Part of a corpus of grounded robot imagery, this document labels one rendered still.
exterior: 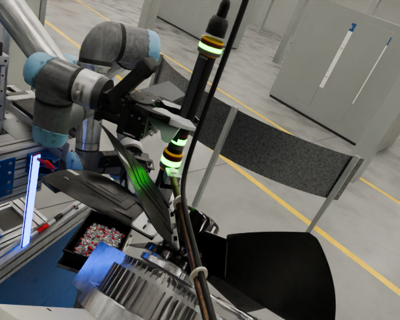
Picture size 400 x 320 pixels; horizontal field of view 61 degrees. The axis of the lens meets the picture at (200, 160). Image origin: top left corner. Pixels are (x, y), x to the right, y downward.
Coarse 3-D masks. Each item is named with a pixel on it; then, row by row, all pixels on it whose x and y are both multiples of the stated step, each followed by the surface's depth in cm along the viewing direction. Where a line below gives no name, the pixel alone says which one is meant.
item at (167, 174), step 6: (168, 168) 71; (168, 174) 69; (174, 174) 70; (162, 180) 70; (168, 180) 69; (162, 186) 70; (168, 186) 71; (162, 192) 73; (168, 192) 73; (168, 198) 74
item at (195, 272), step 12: (228, 0) 58; (240, 12) 51; (240, 24) 52; (228, 48) 53; (216, 72) 56; (216, 84) 56; (204, 108) 58; (192, 144) 61; (180, 192) 62; (192, 240) 53; (192, 252) 51; (192, 276) 49; (204, 276) 48; (204, 288) 46; (204, 300) 45
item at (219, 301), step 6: (210, 294) 78; (216, 300) 77; (222, 300) 78; (222, 306) 77; (228, 306) 78; (234, 312) 78; (240, 312) 78; (240, 318) 77; (246, 318) 78; (252, 318) 78
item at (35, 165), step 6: (36, 156) 87; (36, 162) 88; (36, 168) 90; (36, 174) 91; (30, 180) 90; (36, 180) 92; (30, 186) 91; (30, 192) 92; (30, 198) 93; (30, 204) 95; (30, 210) 96; (30, 216) 97; (30, 222) 99; (24, 234) 99; (24, 240) 100
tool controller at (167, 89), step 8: (144, 88) 137; (152, 88) 141; (160, 88) 145; (168, 88) 150; (176, 88) 155; (160, 96) 140; (168, 96) 145; (176, 96) 149; (184, 96) 155; (152, 128) 146
